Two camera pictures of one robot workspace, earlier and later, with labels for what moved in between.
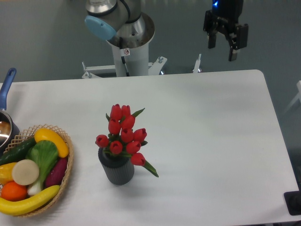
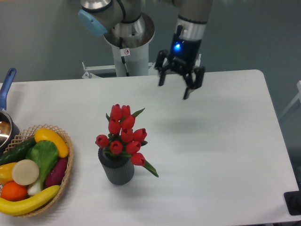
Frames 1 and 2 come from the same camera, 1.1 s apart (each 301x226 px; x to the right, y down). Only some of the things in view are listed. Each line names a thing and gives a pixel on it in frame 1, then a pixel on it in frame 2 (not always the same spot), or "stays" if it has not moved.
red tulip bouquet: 122,139 stays
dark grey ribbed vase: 119,169 stays
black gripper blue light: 225,14 → 183,59
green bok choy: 45,153 stays
